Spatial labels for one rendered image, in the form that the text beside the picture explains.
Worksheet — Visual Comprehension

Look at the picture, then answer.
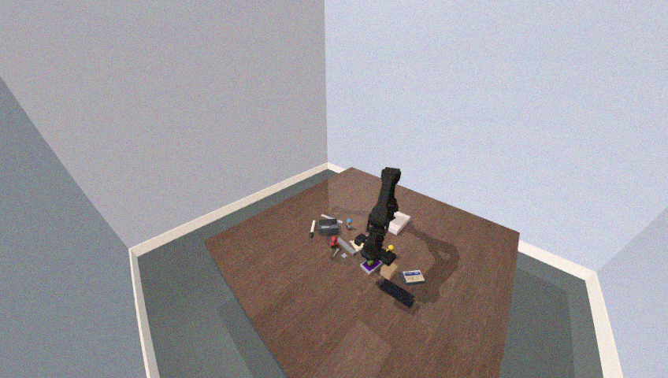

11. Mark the cream paper card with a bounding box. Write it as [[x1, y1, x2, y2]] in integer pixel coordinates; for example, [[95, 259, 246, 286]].
[[350, 241, 364, 251]]

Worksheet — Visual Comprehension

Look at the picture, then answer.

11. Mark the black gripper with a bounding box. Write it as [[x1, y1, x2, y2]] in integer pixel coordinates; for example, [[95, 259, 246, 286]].
[[354, 234, 396, 266]]

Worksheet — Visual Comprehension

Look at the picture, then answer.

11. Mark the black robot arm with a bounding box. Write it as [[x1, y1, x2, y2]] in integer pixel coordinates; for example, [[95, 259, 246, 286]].
[[360, 167, 401, 261]]

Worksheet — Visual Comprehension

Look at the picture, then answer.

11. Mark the tan box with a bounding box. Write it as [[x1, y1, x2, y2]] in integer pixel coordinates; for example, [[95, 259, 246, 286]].
[[380, 262, 398, 280]]

